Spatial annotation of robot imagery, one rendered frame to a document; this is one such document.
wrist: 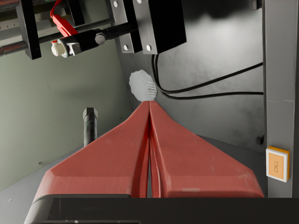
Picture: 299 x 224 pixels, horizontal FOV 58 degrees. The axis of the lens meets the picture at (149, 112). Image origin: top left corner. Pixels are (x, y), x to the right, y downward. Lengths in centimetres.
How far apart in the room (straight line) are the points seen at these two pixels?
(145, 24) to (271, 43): 20
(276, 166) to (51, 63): 55
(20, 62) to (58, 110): 15
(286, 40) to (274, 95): 8
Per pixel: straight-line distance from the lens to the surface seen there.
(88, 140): 37
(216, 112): 64
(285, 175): 46
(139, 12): 48
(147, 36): 48
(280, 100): 41
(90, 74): 77
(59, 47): 41
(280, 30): 38
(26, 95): 71
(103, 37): 42
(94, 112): 41
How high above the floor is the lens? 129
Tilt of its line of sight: 35 degrees down
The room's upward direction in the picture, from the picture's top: 121 degrees counter-clockwise
